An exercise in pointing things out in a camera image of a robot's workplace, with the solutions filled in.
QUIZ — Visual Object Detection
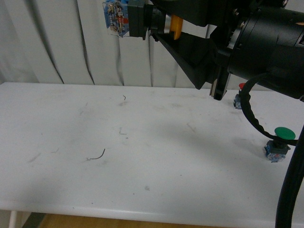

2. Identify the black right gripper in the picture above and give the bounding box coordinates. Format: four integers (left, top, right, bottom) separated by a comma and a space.
152, 0, 304, 100

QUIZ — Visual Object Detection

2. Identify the yellow push button switch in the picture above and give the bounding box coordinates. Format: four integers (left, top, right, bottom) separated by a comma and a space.
103, 0, 183, 40

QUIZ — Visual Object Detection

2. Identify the white curtain backdrop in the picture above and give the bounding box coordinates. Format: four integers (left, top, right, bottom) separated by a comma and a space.
0, 0, 215, 88

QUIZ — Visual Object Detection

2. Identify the red push button switch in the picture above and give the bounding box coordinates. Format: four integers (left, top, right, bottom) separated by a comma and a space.
233, 83, 245, 110

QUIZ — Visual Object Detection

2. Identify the green push button switch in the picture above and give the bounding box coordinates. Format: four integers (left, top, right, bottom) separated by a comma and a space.
264, 127, 295, 162

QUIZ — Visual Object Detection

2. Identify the black camera cable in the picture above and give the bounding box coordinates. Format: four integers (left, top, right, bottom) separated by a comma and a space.
239, 73, 304, 228

